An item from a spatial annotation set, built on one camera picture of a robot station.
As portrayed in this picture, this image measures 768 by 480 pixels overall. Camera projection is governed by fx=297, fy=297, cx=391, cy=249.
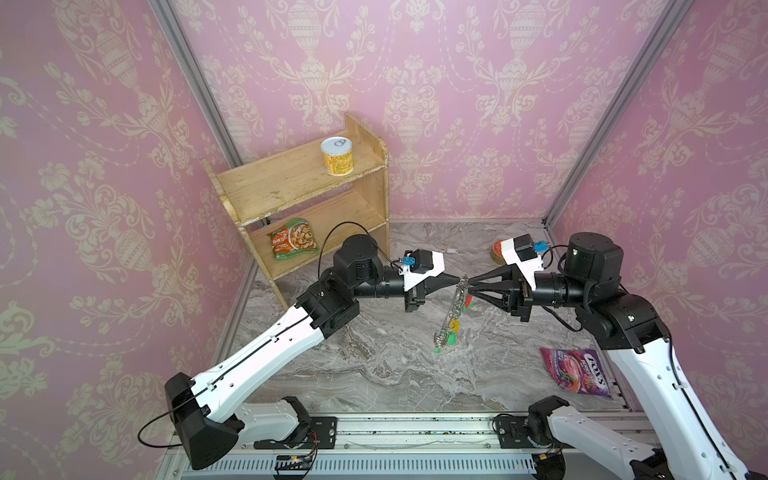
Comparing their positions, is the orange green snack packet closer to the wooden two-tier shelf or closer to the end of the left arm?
the wooden two-tier shelf

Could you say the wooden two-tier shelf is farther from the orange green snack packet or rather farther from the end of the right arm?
the end of the right arm

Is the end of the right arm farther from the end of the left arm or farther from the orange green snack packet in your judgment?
the orange green snack packet

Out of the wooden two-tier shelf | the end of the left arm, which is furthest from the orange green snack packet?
the end of the left arm

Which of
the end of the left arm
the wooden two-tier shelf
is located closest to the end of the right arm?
the end of the left arm

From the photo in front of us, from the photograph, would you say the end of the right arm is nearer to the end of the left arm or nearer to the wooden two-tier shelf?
the end of the left arm
